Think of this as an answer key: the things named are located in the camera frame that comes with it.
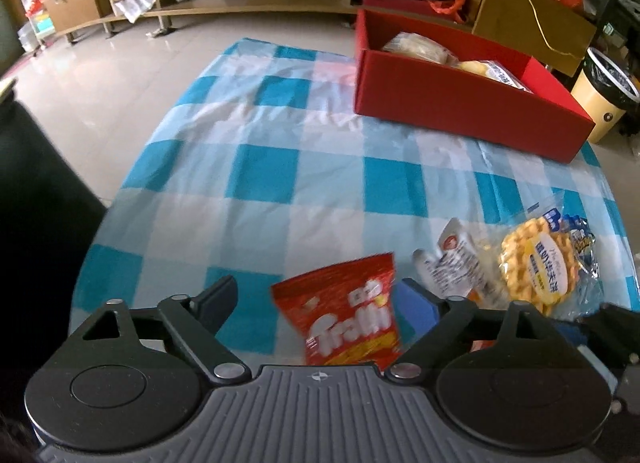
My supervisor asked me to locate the clear round rice cracker packet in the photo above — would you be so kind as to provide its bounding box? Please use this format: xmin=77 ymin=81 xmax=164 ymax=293
xmin=382 ymin=32 xmax=460 ymax=66

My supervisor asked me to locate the red cardboard box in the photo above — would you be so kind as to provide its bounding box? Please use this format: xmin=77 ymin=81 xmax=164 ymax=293
xmin=354 ymin=8 xmax=597 ymax=164

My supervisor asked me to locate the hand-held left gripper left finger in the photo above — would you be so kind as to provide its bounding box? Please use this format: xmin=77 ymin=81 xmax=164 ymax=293
xmin=80 ymin=275 xmax=253 ymax=386

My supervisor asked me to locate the large red chips packet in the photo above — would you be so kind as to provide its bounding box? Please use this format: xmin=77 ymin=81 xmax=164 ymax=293
xmin=271 ymin=252 xmax=405 ymax=371

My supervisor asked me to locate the wooden TV stand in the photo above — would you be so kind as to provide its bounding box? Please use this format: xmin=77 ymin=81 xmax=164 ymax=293
xmin=42 ymin=0 xmax=598 ymax=79

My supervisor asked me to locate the plastic drawer unit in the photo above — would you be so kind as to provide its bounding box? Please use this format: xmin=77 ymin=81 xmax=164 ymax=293
xmin=19 ymin=13 xmax=55 ymax=53

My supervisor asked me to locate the white packet with red logo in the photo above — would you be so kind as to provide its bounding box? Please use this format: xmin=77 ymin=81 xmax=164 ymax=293
xmin=412 ymin=217 xmax=508 ymax=311

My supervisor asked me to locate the blue white bread packet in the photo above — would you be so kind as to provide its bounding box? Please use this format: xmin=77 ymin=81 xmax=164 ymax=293
xmin=457 ymin=59 xmax=533 ymax=93

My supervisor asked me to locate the yellow trash bin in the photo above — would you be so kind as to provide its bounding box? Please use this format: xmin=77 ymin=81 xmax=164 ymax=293
xmin=570 ymin=46 xmax=640 ymax=145

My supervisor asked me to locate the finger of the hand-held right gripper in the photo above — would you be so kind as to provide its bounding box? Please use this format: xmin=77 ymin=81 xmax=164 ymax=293
xmin=554 ymin=302 xmax=640 ymax=370

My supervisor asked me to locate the flat red box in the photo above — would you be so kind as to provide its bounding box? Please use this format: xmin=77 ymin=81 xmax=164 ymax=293
xmin=361 ymin=0 xmax=453 ymax=20

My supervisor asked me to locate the dark furniture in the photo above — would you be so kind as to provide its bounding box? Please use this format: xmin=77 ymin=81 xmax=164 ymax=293
xmin=0 ymin=78 xmax=107 ymax=394

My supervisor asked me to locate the blue white checkered tablecloth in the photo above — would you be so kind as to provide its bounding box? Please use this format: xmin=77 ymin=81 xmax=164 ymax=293
xmin=70 ymin=37 xmax=640 ymax=369

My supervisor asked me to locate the yellow waffle packet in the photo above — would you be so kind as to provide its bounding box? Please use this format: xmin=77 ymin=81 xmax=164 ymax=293
xmin=477 ymin=196 xmax=601 ymax=319

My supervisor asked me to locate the open cardboard box with papers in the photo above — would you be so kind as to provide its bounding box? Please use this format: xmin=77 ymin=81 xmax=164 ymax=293
xmin=107 ymin=0 xmax=157 ymax=25

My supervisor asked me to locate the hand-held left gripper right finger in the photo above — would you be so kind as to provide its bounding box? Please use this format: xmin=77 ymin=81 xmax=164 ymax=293
xmin=384 ymin=279 xmax=566 ymax=385

